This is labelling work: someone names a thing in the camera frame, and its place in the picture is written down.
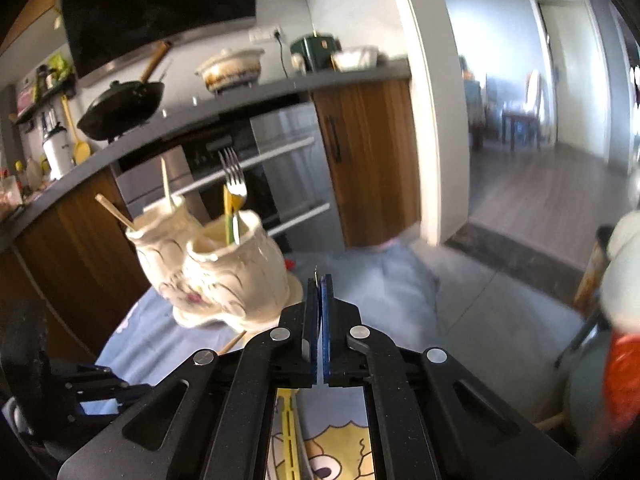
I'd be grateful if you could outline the green snack packet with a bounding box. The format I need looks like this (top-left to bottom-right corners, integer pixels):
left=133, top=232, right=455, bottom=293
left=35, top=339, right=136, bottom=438
left=47, top=52, right=76, bottom=81

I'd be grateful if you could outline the grey kitchen countertop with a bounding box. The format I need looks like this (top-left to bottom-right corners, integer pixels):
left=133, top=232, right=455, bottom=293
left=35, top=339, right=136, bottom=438
left=0, top=57, right=413, bottom=256

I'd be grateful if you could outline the orange knit cloth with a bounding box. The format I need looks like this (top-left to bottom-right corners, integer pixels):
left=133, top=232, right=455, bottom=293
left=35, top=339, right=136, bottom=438
left=602, top=332, right=640, bottom=428

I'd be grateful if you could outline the green kitchen appliance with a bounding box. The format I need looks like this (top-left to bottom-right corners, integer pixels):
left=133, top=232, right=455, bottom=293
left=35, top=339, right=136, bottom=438
left=290, top=32, right=343, bottom=75

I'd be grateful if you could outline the white bowl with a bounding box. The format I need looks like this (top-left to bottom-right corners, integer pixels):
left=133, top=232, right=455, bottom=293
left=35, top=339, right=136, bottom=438
left=331, top=45, right=380, bottom=72

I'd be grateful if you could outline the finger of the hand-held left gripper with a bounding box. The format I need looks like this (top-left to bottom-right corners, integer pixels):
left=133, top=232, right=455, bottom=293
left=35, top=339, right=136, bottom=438
left=65, top=384, right=153, bottom=417
left=47, top=362, right=118, bottom=386

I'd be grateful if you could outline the white door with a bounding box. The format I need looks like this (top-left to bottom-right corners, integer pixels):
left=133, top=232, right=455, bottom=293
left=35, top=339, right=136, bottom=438
left=537, top=0, right=612, bottom=153

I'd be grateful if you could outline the white floral ceramic utensil holder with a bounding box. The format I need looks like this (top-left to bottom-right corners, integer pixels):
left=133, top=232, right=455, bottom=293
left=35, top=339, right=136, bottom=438
left=125, top=195, right=293, bottom=323

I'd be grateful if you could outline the yellow plastic spatula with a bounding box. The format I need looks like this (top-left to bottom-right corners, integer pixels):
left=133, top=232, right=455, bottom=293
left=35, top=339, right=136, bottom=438
left=60, top=95, right=93, bottom=166

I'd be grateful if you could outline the pink snack packet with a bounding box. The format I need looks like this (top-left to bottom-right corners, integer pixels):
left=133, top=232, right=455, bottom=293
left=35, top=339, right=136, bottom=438
left=16, top=85, right=37, bottom=116

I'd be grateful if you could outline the white wall socket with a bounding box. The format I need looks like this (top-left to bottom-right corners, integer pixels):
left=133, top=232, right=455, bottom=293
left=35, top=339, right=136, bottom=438
left=248, top=26, right=283, bottom=45

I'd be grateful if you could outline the black range hood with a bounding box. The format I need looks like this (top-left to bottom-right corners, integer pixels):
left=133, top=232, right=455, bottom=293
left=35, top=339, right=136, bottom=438
left=57, top=0, right=258, bottom=88

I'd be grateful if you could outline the white garment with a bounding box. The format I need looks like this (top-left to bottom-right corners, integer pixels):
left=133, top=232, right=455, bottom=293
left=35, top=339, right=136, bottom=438
left=522, top=70, right=543, bottom=116

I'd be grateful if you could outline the wooden chair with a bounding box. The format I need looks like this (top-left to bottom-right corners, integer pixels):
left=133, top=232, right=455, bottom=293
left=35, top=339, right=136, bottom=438
left=501, top=69, right=545, bottom=152

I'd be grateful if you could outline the wooden chopstick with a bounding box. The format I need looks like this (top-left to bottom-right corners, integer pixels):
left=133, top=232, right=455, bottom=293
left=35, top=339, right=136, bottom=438
left=95, top=194, right=135, bottom=231
left=220, top=330, right=247, bottom=356
left=160, top=157, right=175, bottom=208

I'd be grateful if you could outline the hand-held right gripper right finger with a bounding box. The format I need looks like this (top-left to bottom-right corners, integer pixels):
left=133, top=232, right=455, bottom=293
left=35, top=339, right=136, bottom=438
left=320, top=274, right=586, bottom=480

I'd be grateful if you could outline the white fluffy cloth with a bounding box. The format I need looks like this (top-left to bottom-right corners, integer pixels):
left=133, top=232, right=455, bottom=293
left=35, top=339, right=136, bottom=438
left=600, top=212, right=640, bottom=333

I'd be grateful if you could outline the white clay cooking pot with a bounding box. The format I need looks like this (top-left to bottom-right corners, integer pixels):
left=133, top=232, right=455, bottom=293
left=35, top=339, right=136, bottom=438
left=195, top=47, right=266, bottom=95

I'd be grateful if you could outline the gold metal fork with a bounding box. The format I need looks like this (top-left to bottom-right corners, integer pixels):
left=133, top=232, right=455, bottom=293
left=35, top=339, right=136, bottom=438
left=219, top=146, right=248, bottom=246

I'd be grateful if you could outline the wooden wall cabinet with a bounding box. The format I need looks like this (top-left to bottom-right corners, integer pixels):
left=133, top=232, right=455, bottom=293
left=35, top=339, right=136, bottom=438
left=0, top=0, right=96, bottom=56

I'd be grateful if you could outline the blue cartoon printed cloth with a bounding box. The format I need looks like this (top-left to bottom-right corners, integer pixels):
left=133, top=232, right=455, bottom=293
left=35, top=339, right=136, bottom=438
left=95, top=247, right=443, bottom=480

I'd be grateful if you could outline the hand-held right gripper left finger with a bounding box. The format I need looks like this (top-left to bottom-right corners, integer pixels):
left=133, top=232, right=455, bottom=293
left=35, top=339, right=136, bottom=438
left=57, top=277, right=321, bottom=480

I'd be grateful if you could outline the wooden base cabinet short handle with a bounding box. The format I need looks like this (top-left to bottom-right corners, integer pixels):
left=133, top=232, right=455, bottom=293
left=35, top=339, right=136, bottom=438
left=310, top=77, right=423, bottom=248

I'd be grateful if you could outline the black wall shelf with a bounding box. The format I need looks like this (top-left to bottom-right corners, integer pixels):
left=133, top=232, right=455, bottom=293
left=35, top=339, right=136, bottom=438
left=14, top=74, right=78, bottom=126

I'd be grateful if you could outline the wooden base cabinet long handle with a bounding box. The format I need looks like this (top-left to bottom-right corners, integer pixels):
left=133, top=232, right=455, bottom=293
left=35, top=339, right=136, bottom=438
left=0, top=167, right=151, bottom=361

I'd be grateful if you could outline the white insulated tumbler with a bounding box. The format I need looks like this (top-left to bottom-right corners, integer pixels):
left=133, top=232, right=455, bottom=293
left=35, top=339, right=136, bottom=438
left=42, top=122, right=76, bottom=181

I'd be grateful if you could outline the black wok with wooden handle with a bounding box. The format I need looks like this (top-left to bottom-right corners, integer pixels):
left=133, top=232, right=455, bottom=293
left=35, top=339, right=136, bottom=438
left=76, top=40, right=173, bottom=142

